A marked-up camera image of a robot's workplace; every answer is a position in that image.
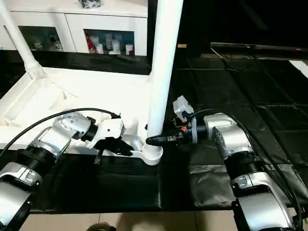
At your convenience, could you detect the white cabinet with glass doors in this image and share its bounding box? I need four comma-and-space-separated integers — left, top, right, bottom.
0, 0, 149, 57

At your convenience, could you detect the white plastic table top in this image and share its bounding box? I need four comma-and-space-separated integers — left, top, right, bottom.
0, 66, 164, 166

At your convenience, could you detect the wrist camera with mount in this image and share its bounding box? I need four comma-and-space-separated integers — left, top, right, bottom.
89, 117, 127, 151
172, 95, 194, 127

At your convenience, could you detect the white board strip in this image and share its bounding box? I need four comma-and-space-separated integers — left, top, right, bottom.
289, 60, 308, 78

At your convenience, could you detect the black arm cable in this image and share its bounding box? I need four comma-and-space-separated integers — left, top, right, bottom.
185, 109, 304, 227
0, 108, 121, 159

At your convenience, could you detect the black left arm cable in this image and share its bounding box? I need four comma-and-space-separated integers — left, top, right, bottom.
0, 108, 121, 159

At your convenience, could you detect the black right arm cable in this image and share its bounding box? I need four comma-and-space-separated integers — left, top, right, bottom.
185, 109, 304, 227

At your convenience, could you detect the white plastic table leg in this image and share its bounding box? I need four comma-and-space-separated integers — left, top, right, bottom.
0, 0, 48, 80
144, 0, 184, 157

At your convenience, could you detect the red bottle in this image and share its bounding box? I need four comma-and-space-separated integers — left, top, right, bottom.
87, 38, 96, 54

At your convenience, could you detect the black flat bar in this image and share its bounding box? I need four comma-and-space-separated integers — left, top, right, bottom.
209, 42, 308, 52

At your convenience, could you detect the black bundle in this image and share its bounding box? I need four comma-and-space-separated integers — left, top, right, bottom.
78, 0, 102, 10

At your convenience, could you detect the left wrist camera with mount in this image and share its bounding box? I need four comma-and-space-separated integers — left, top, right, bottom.
89, 117, 127, 151

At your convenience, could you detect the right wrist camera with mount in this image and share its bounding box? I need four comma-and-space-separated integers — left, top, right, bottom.
172, 95, 194, 127

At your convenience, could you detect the black work mat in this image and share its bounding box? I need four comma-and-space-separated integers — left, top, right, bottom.
0, 48, 308, 213

